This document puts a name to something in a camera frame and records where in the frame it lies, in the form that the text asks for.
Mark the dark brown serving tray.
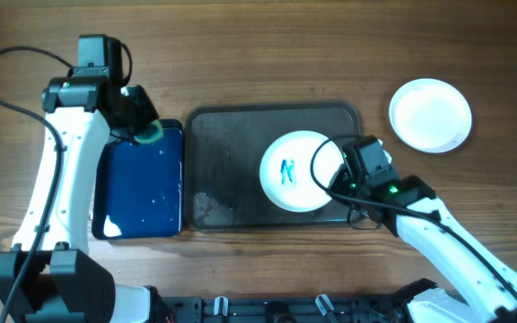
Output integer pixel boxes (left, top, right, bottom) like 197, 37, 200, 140
183, 100, 362, 231

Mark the white plate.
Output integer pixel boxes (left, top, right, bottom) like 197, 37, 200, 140
259, 130, 343, 213
389, 78, 473, 153

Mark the green yellow sponge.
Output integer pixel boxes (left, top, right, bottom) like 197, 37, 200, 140
134, 120, 163, 144

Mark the blue water tray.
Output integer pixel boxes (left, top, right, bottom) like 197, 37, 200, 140
91, 119, 184, 240

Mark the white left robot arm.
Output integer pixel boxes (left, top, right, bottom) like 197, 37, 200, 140
0, 77, 161, 322

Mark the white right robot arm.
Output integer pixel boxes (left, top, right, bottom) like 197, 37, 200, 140
324, 166, 517, 322

